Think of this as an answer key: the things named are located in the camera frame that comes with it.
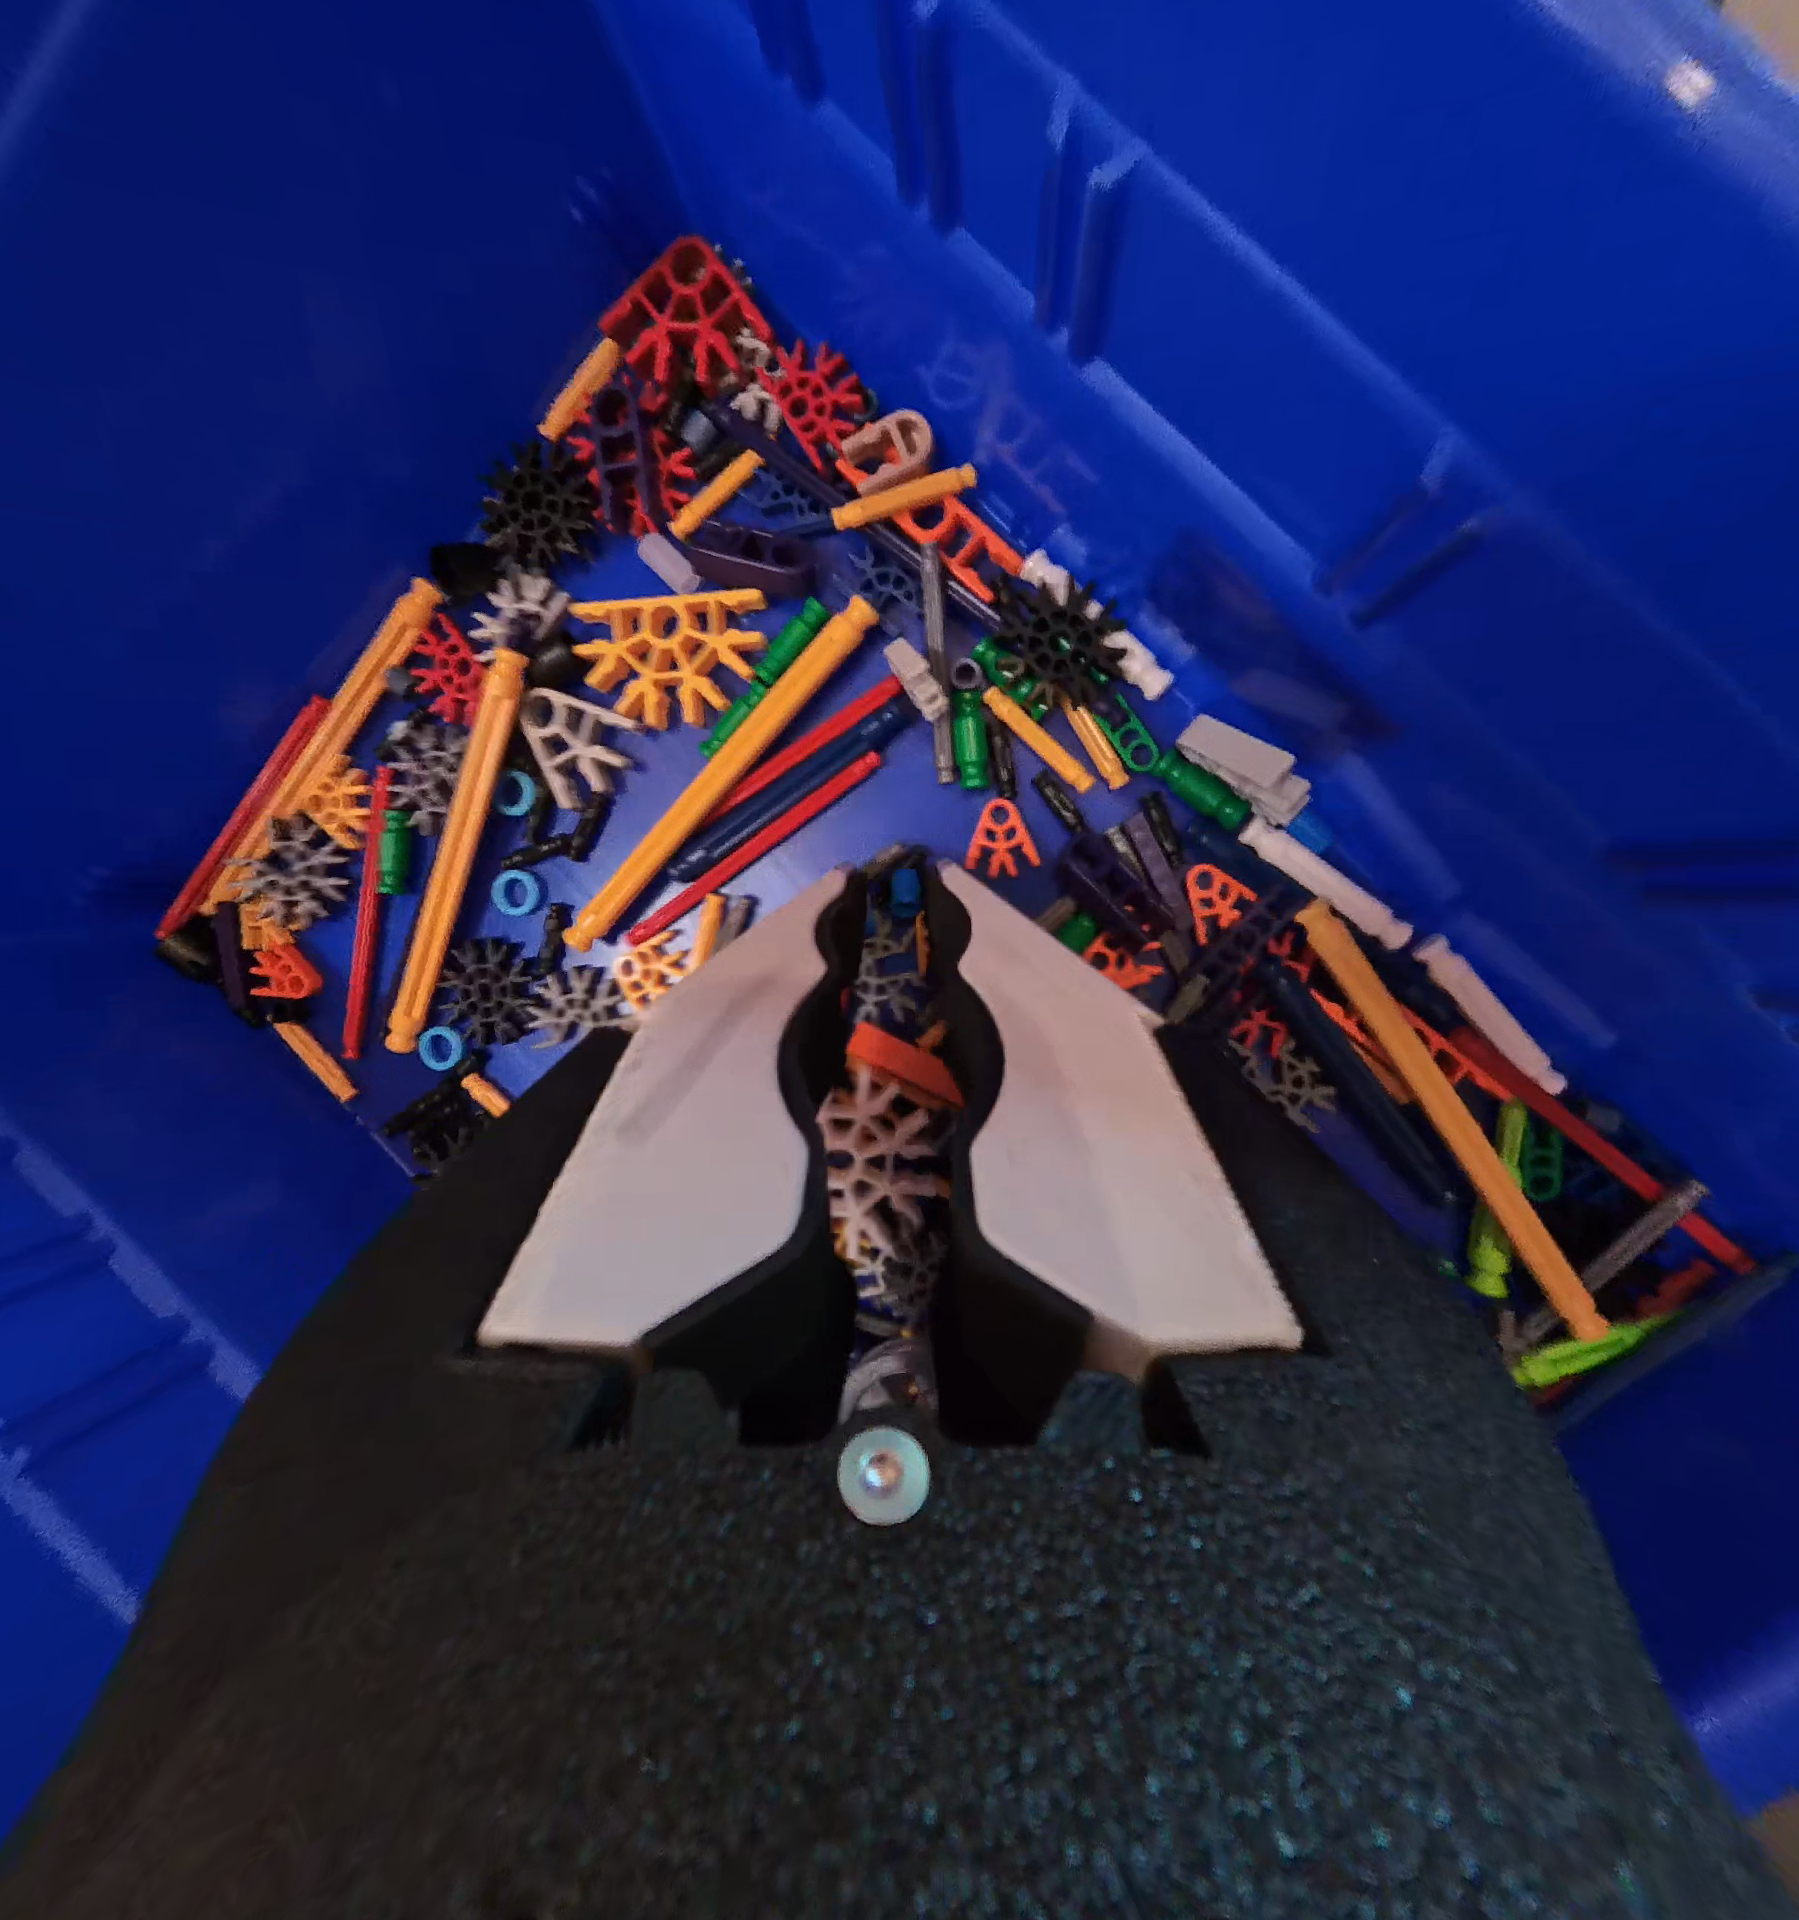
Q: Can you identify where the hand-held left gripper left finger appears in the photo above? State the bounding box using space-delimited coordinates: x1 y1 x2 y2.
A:
476 863 860 1444

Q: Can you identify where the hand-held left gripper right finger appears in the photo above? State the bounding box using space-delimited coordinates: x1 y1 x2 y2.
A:
931 858 1311 1449

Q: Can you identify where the pile of construction toy pieces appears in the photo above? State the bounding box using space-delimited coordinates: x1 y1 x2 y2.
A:
156 234 1762 1398

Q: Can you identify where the blue plastic bin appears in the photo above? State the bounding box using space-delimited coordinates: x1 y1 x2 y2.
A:
0 0 1799 1861

